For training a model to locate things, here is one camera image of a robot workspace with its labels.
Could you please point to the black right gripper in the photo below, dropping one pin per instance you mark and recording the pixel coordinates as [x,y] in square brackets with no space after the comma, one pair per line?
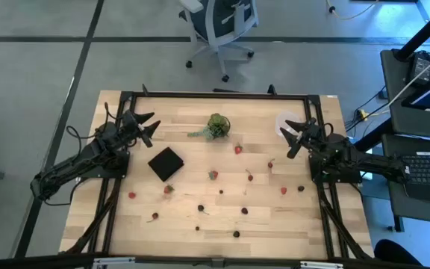
[312,134]

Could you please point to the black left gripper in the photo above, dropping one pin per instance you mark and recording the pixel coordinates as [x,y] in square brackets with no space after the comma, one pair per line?
[133,127]

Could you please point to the red cherry with stem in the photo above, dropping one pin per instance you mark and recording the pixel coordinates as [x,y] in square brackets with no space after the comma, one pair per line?
[270,164]
[250,177]
[155,216]

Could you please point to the dark grape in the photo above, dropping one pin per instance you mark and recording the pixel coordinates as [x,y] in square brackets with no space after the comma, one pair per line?
[301,188]

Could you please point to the red raspberry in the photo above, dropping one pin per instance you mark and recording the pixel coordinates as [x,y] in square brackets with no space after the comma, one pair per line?
[283,190]
[131,195]

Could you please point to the red strawberry with leaves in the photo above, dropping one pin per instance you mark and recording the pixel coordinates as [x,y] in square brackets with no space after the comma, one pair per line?
[168,189]
[213,175]

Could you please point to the blackberry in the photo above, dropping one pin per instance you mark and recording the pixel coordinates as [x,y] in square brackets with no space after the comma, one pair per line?
[244,210]

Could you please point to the dark cherry with stem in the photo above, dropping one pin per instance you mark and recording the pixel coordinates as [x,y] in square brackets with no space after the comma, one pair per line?
[201,208]

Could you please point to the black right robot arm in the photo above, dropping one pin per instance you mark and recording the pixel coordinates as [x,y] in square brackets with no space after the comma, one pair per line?
[368,160]

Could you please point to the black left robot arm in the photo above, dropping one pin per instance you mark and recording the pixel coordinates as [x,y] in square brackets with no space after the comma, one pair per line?
[69,164]

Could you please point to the black square box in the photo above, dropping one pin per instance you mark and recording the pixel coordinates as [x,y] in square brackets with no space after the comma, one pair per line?
[165,164]

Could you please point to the potted green succulent plant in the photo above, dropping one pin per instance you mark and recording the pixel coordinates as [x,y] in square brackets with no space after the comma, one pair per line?
[218,126]

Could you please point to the yellow power plug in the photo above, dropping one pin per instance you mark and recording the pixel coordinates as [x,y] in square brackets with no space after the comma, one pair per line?
[363,114]

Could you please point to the black diagonal strut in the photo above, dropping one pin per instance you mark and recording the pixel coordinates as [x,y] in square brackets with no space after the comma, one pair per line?
[371,136]

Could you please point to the dark grey desk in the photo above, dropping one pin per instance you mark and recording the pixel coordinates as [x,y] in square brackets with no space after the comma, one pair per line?
[394,123]

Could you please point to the white-framed office chair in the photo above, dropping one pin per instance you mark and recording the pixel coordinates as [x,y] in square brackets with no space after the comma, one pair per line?
[218,22]

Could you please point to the black power adapter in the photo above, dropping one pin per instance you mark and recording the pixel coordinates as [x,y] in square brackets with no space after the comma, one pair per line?
[422,65]

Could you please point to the black pole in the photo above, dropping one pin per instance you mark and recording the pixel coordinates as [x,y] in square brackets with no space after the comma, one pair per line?
[424,31]

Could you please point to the black overhead crossbar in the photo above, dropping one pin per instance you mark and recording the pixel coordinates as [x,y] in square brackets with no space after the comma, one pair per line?
[32,263]

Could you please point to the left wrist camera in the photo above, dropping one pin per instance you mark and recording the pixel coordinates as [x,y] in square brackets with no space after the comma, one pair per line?
[148,142]

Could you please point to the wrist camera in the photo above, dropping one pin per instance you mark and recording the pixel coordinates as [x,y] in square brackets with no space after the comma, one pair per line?
[294,151]
[148,142]

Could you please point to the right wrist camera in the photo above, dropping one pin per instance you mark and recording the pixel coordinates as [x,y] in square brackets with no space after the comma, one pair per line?
[294,151]

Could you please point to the silver metal bracket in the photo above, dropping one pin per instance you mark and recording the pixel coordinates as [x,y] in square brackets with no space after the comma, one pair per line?
[321,265]
[114,261]

